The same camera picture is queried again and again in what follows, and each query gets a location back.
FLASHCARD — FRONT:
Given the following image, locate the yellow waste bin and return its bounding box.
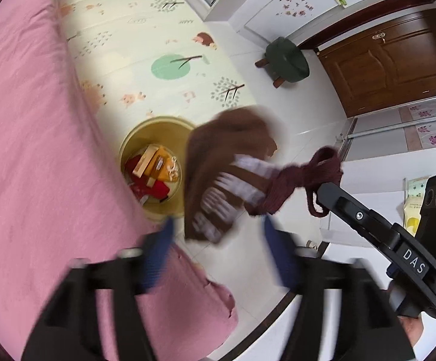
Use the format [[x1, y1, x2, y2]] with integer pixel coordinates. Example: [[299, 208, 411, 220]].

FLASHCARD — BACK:
[[119, 116, 198, 221]]

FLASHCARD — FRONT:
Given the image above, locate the printed play mat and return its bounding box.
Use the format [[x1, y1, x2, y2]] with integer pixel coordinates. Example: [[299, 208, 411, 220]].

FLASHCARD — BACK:
[[58, 0, 258, 122]]

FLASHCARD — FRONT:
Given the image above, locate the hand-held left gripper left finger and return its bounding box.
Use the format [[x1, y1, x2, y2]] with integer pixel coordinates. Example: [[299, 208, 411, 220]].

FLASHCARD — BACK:
[[22, 216, 177, 361]]

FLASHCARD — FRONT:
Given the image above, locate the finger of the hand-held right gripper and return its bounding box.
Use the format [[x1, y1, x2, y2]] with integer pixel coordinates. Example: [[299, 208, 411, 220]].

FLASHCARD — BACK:
[[317, 183, 396, 251]]

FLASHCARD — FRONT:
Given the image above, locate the white cabinet with decals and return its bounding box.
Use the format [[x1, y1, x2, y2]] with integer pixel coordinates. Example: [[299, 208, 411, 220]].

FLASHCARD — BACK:
[[204, 0, 392, 44]]

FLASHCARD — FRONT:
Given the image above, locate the gold cardboard box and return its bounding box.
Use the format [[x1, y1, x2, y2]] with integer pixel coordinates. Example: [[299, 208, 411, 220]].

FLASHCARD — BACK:
[[132, 144, 162, 178]]

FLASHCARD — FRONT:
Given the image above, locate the sliding door with floral band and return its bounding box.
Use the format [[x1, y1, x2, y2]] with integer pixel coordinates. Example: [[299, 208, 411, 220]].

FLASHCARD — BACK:
[[337, 94, 436, 167]]

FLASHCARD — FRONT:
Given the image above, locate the green round stool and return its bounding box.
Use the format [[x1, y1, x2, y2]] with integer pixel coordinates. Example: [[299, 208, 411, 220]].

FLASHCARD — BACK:
[[255, 36, 311, 89]]

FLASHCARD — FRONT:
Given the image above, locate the pink bed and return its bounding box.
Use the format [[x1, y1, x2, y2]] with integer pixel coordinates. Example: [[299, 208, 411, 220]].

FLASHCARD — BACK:
[[0, 0, 240, 361]]

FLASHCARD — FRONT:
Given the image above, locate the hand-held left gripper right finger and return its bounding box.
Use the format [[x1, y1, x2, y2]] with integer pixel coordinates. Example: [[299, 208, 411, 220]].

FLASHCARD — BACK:
[[263, 216, 416, 361]]

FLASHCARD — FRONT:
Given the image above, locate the yellow drawstring pouch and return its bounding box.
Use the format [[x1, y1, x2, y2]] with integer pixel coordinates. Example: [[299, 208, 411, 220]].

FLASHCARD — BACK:
[[148, 147, 181, 183]]

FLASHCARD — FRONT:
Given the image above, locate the person's right hand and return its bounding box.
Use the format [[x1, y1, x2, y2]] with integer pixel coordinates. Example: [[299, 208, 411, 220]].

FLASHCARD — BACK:
[[398, 314, 426, 349]]

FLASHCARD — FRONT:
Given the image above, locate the red zip pouch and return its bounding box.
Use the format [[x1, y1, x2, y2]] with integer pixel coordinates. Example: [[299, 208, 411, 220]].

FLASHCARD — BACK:
[[124, 156, 170, 202]]

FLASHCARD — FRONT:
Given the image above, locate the brown printed sock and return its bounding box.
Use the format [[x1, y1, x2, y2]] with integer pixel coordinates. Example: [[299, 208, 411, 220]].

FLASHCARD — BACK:
[[184, 106, 279, 245]]

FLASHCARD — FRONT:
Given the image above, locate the yellow green package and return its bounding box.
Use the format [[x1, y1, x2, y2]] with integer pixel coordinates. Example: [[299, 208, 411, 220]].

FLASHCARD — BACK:
[[404, 177, 428, 236]]

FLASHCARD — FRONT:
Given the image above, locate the brown wooden door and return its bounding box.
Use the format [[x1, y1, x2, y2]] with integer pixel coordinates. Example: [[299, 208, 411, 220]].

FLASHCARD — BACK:
[[299, 0, 436, 119]]

